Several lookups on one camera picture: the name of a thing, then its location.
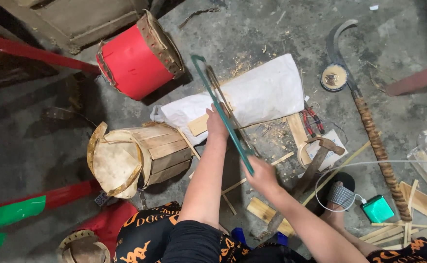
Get black orange patterned clothing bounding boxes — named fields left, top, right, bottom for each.
left=113, top=201, right=427, bottom=263

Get person's left hand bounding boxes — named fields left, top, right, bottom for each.
left=205, top=103, right=233, bottom=142

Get brown wooden crate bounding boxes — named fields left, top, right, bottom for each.
left=0, top=0, right=152, bottom=55

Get curved billhook with wrapped handle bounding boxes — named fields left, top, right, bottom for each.
left=325, top=19, right=414, bottom=223

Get thin bamboo strip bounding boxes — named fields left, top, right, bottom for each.
left=220, top=151, right=295, bottom=196
left=222, top=193, right=238, bottom=216
left=176, top=127, right=202, bottom=161

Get green frame hacksaw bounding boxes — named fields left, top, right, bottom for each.
left=191, top=54, right=261, bottom=177

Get short thick wooden plank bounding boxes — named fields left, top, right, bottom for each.
left=246, top=197, right=297, bottom=238

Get heap of wooden slats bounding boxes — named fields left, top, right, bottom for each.
left=359, top=178, right=427, bottom=251

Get person's right hand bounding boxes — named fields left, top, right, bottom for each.
left=241, top=156, right=282, bottom=199

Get white cardboard box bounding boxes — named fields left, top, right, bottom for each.
left=298, top=129, right=349, bottom=173

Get white woven sack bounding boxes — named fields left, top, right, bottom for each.
left=154, top=54, right=305, bottom=147

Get small red drum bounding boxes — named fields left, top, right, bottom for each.
left=56, top=200, right=139, bottom=263

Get dark twisted metal scrap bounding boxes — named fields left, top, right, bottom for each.
left=178, top=7, right=222, bottom=30

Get blue plastic stool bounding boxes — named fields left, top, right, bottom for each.
left=230, top=227, right=289, bottom=247

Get white cable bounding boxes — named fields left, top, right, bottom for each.
left=314, top=160, right=427, bottom=213

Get long bamboo strip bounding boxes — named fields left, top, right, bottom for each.
left=301, top=140, right=373, bottom=207

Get black and grey sandal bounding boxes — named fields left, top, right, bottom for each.
left=313, top=172, right=356, bottom=217

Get red handled pliers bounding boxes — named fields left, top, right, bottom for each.
left=302, top=105, right=326, bottom=139

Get red painted pole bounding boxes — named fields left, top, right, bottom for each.
left=0, top=32, right=101, bottom=76
left=385, top=60, right=427, bottom=98

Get green power bank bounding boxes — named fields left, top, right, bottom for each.
left=360, top=194, right=396, bottom=224

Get rusty hammer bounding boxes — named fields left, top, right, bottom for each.
left=254, top=137, right=346, bottom=242

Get narrow wooden board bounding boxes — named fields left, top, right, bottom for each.
left=286, top=113, right=312, bottom=168

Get bare wooden slat drum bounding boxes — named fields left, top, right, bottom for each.
left=87, top=121, right=194, bottom=200

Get red drum with hide heads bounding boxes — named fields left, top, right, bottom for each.
left=96, top=9, right=185, bottom=101

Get light wooden plank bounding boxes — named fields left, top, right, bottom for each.
left=187, top=102, right=234, bottom=137

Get dark hide scraps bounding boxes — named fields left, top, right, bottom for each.
left=34, top=72, right=98, bottom=139

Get round tin of glue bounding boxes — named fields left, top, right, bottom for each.
left=320, top=64, right=349, bottom=92

